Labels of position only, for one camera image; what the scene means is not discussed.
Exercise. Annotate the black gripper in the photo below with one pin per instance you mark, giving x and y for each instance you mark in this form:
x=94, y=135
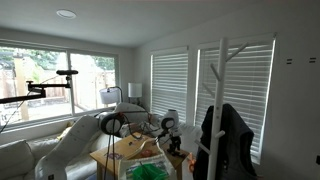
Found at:
x=174, y=140

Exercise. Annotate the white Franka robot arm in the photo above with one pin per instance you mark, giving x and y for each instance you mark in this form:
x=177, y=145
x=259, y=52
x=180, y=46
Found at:
x=73, y=140

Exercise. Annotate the green box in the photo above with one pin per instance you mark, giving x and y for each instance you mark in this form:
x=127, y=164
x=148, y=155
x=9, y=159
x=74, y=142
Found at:
x=148, y=172

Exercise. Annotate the orange octopus plush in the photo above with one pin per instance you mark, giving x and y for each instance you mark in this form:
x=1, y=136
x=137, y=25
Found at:
x=192, y=164

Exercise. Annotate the white printed tote bag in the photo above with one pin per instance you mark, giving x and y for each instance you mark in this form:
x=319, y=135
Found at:
x=133, y=166

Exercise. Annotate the dark jacket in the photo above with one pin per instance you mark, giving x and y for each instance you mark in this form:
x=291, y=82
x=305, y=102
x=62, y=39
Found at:
x=236, y=150

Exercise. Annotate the wooden table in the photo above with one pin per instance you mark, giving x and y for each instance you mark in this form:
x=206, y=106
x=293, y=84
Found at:
x=110, y=151

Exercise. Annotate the narrow white window blind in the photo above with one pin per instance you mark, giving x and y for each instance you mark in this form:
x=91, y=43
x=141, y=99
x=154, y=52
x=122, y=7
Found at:
x=170, y=83

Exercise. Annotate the white coat rack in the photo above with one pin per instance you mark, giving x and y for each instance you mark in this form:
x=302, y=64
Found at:
x=220, y=100

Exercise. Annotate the table lamp white shade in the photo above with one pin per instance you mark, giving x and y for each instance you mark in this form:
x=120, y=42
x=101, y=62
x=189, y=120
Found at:
x=135, y=90

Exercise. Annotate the arc floor lamp white shade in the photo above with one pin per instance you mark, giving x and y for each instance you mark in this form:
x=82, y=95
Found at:
x=109, y=95

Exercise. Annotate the wide white window blind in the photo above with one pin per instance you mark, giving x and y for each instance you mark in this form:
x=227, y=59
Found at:
x=246, y=83

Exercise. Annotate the yellow pillow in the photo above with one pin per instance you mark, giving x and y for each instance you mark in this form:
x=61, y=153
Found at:
x=65, y=133

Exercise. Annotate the large picture window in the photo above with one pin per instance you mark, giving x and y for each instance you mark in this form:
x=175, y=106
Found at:
x=50, y=83

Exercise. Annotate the light grey sofa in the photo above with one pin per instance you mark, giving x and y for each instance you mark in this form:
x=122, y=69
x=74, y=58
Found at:
x=13, y=160

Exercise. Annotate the round ceiling light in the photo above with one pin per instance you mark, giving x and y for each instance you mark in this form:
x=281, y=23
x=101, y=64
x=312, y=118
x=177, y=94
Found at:
x=66, y=14

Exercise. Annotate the black stereo camera bar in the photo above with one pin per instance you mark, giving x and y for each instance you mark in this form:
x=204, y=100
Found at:
x=66, y=72

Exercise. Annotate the dark wall outlet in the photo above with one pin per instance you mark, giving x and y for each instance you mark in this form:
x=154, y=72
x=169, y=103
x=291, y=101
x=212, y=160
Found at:
x=317, y=160

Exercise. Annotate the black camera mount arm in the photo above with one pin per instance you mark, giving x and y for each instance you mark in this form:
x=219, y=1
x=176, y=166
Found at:
x=33, y=88

